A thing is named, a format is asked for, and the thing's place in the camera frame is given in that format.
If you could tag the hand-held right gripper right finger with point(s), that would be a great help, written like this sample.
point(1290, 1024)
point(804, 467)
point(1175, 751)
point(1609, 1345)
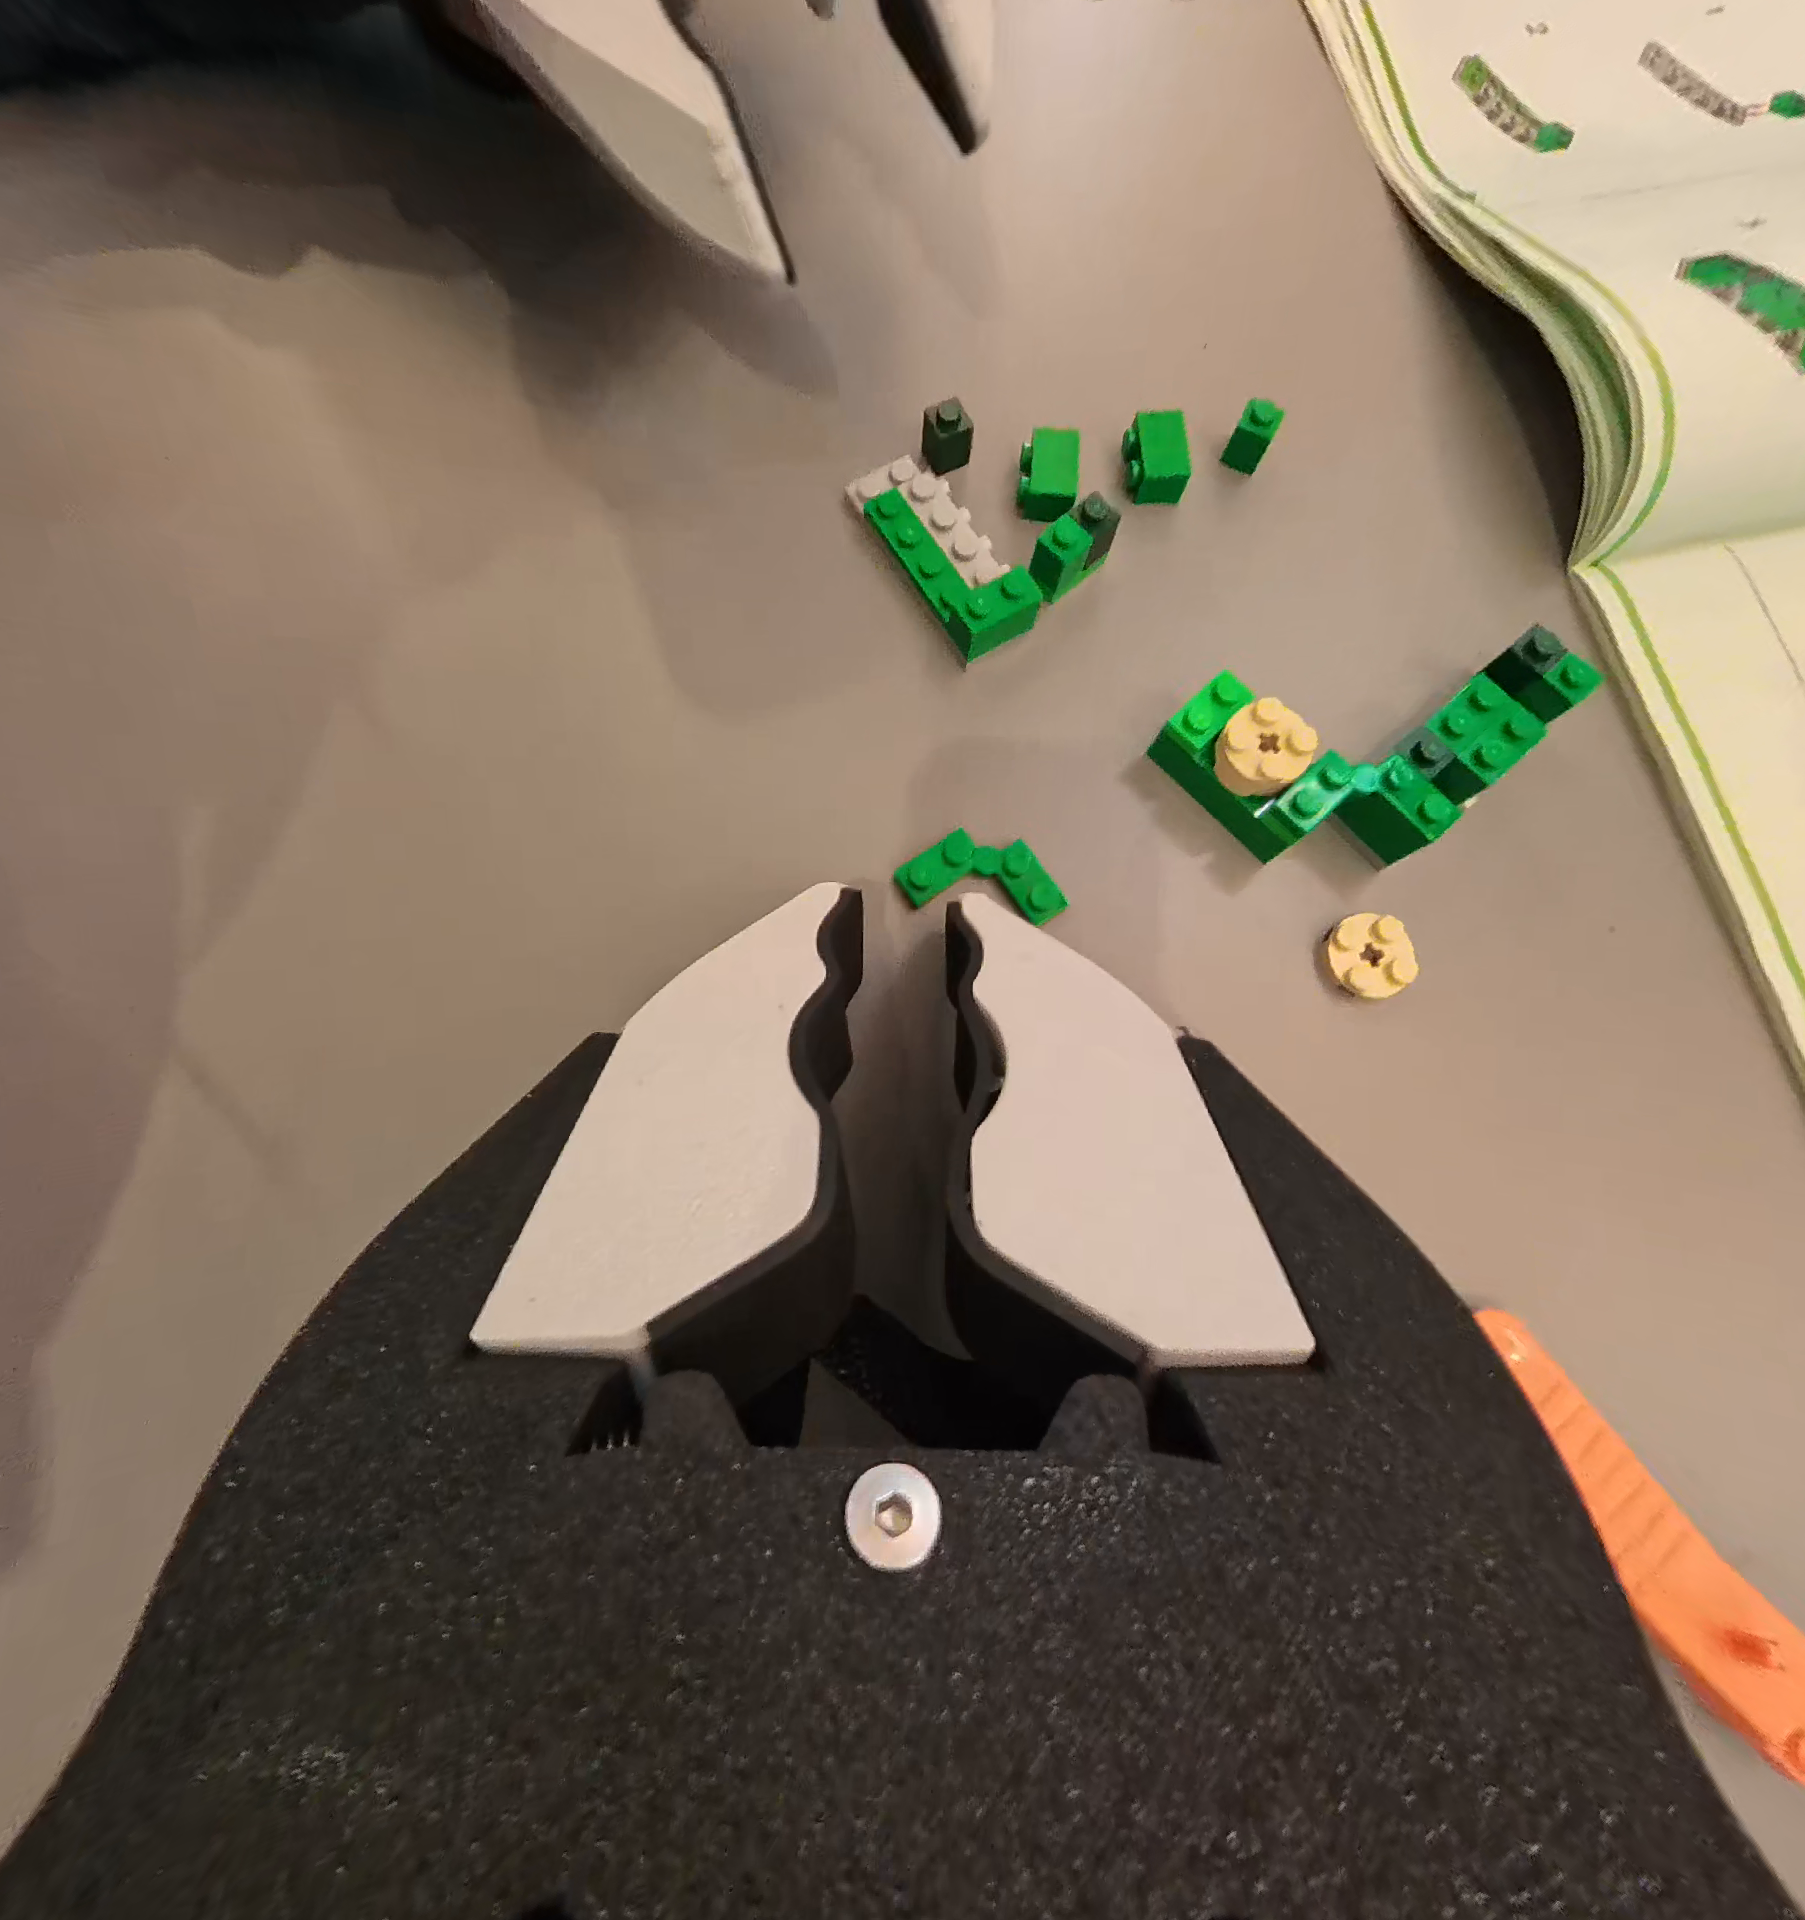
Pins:
point(1110, 1171)

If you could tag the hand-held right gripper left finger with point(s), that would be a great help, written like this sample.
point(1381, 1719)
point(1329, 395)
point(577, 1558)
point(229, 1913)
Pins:
point(677, 1140)

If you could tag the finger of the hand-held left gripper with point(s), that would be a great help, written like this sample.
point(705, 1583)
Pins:
point(942, 61)
point(647, 118)

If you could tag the green and dark green bricks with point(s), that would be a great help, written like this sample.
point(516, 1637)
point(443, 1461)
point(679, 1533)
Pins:
point(1069, 548)

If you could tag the tan round plate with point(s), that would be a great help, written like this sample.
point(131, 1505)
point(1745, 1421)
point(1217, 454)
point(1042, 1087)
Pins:
point(1369, 957)

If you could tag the green angled plate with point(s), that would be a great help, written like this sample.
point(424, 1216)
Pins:
point(942, 871)

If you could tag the small dark green brick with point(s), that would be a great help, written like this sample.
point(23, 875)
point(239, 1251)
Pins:
point(947, 435)

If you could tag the large green brick assembly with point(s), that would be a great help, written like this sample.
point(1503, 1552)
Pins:
point(1389, 811)

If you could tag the dark cloth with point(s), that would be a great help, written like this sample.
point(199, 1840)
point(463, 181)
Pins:
point(121, 39)

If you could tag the grey and green brick assembly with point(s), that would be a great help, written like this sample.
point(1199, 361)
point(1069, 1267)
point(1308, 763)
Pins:
point(977, 609)

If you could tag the orange brick separator tool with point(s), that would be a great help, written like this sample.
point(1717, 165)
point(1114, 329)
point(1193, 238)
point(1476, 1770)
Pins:
point(1665, 1590)

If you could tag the brick building instruction booklet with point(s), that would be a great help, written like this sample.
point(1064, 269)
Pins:
point(1714, 389)

